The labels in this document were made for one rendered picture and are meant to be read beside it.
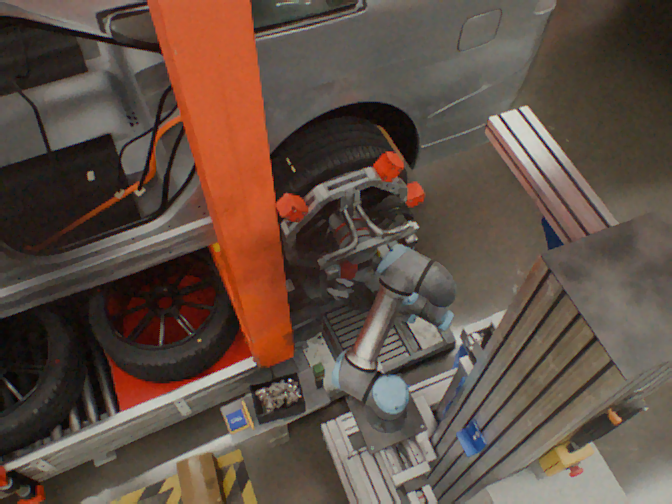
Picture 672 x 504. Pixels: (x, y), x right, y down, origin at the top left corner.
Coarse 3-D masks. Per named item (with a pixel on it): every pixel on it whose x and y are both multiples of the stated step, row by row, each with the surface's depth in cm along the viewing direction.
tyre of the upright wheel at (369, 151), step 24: (336, 120) 235; (360, 120) 242; (288, 144) 232; (312, 144) 228; (336, 144) 228; (360, 144) 231; (384, 144) 241; (288, 168) 229; (312, 168) 224; (336, 168) 226; (360, 168) 233; (288, 192) 227
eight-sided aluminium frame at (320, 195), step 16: (352, 176) 228; (368, 176) 227; (320, 192) 224; (336, 192) 224; (352, 192) 228; (400, 192) 243; (320, 208) 227; (288, 224) 233; (304, 224) 232; (384, 224) 269; (288, 240) 236; (288, 256) 246; (304, 256) 260
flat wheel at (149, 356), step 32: (192, 256) 281; (96, 288) 271; (128, 288) 273; (160, 288) 277; (192, 288) 274; (224, 288) 271; (96, 320) 262; (160, 320) 265; (224, 320) 263; (128, 352) 255; (160, 352) 255; (192, 352) 256; (224, 352) 276
